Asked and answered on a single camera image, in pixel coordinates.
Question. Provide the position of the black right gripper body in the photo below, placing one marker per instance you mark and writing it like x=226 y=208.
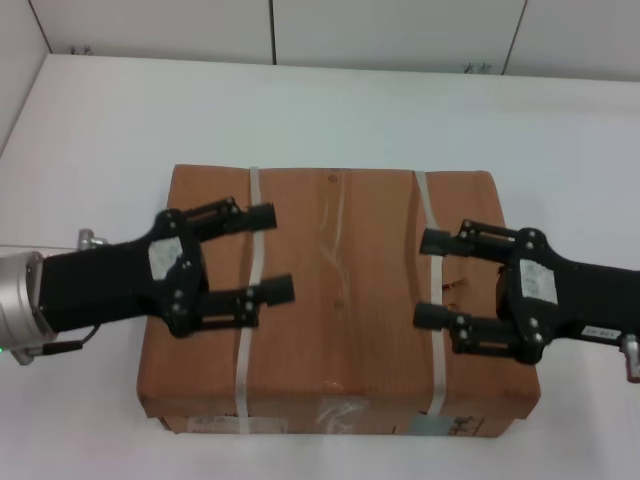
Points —
x=580 y=305

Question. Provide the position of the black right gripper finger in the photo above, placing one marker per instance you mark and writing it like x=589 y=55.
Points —
x=432 y=316
x=440 y=241

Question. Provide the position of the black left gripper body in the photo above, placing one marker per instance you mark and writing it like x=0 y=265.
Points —
x=110 y=285

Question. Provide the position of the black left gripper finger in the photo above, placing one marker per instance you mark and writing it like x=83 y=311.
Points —
x=255 y=219
x=272 y=292

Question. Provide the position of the brown cardboard box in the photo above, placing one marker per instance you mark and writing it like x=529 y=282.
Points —
x=345 y=280

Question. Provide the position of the grey box label sticker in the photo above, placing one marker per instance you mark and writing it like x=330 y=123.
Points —
x=430 y=425

